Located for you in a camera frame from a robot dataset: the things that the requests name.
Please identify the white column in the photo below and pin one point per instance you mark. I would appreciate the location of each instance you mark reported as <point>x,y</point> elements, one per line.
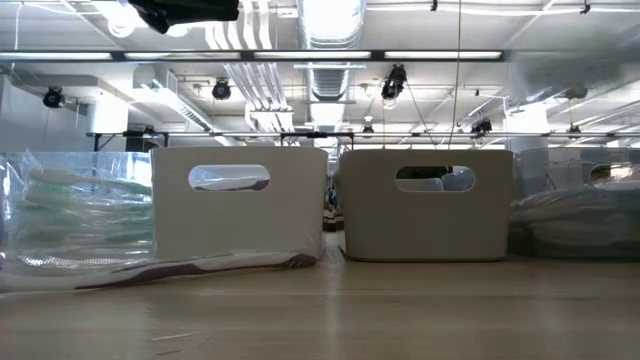
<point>107,120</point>
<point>527,127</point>

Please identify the black overhead light rail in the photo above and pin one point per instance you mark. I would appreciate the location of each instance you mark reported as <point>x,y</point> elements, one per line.
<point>250,55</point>

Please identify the white plastic bin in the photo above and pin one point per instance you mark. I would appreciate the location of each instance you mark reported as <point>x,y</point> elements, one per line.
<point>280,220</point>

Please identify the white rectangular air duct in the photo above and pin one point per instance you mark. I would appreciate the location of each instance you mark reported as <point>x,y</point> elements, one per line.
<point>170,97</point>

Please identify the black horizontal pipe rail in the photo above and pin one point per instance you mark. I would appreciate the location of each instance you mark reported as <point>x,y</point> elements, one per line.
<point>400,134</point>

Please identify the smoky brown plastic bin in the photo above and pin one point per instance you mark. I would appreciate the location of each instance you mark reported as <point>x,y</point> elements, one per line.
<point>550,170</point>

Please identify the clear plastic bin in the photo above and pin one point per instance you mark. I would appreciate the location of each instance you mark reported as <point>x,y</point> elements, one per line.
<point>75,165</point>

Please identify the black ceiling camera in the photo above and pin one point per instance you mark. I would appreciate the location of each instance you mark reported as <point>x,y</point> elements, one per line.
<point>394,82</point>

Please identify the white ceiling pipe bundle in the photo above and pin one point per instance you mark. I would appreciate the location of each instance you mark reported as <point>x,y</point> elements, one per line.
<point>265,90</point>

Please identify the grey plastic bin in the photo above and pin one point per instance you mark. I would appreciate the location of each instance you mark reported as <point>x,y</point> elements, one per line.
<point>370,225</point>

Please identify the black ceiling spotlight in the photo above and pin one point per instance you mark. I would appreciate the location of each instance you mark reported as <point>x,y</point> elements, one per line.
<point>481,127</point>
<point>53,97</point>
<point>221,90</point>

